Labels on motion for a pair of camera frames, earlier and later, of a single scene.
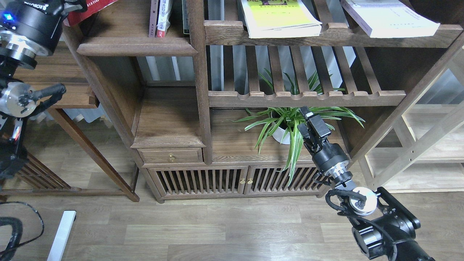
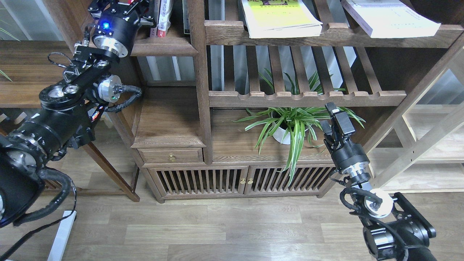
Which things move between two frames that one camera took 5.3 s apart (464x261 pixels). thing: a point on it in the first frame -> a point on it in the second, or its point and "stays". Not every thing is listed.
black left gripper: [28, 28] -> [119, 21]
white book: [390, 18] stays
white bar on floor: [58, 250] stays
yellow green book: [273, 18] stays
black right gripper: [326, 156] -> [338, 127]
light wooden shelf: [423, 152] stays
